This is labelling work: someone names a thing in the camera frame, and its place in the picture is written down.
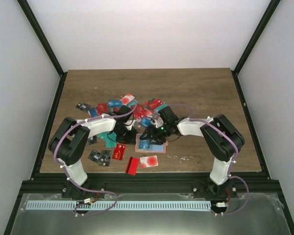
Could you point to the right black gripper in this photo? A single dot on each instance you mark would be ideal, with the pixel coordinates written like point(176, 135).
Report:
point(149, 130)

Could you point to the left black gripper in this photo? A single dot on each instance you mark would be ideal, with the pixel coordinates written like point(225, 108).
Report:
point(130, 140)

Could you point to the blue card front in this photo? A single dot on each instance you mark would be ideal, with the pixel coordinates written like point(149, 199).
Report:
point(143, 145)

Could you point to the pink leather card holder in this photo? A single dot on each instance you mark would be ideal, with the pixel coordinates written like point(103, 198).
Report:
point(154, 148)

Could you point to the red card black stripe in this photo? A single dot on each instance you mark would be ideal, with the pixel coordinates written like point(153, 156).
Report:
point(132, 166)

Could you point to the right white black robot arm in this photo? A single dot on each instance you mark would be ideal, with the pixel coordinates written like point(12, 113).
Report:
point(222, 138)

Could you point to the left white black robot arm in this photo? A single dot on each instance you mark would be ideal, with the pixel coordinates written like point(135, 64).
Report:
point(69, 141)

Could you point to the teal cards centre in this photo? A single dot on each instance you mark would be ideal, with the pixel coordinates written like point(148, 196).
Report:
point(109, 138)

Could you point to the red vip card front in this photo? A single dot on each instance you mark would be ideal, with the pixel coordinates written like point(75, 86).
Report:
point(118, 152)

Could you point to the teal card far right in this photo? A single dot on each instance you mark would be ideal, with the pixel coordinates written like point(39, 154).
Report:
point(160, 107)

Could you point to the blue striped card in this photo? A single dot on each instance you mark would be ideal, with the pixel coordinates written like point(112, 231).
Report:
point(145, 122)

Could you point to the red card centre top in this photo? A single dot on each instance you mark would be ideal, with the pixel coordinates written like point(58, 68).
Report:
point(139, 111)

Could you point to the red card far right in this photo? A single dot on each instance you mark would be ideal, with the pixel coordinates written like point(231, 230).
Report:
point(154, 103)

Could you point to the black cards front left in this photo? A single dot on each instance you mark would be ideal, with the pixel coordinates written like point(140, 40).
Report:
point(102, 158)

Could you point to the blue card top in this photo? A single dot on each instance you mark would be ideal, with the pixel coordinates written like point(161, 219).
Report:
point(114, 103)

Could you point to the red card left top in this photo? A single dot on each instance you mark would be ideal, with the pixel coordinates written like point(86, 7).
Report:
point(102, 108)

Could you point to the white red circle card front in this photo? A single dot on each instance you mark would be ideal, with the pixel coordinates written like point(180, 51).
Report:
point(149, 161)

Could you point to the white red circle card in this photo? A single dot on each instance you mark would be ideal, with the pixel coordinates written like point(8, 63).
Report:
point(149, 161)
point(127, 99)

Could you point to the blue card left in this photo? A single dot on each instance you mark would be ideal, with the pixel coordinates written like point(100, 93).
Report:
point(93, 112)

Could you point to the black card far left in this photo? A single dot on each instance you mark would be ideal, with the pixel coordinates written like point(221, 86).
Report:
point(83, 106)

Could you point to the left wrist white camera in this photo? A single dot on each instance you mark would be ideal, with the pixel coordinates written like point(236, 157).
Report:
point(130, 124)

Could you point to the wrist white camera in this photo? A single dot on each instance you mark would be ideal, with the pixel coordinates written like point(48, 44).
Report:
point(158, 122)
point(130, 124)

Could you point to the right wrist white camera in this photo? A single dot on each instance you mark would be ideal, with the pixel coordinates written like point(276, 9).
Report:
point(158, 122)

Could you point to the black aluminium front rail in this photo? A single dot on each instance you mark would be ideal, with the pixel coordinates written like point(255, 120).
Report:
point(197, 184)

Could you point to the light blue slotted cable duct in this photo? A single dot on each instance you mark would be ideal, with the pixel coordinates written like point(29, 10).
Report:
point(120, 206)

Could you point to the black frame left post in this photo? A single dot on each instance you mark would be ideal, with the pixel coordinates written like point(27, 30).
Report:
point(29, 14)

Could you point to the black frame post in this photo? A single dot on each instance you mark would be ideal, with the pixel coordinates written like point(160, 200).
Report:
point(29, 14)
point(267, 15)

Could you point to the black frame right post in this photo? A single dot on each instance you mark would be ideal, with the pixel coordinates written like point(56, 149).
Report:
point(267, 15)

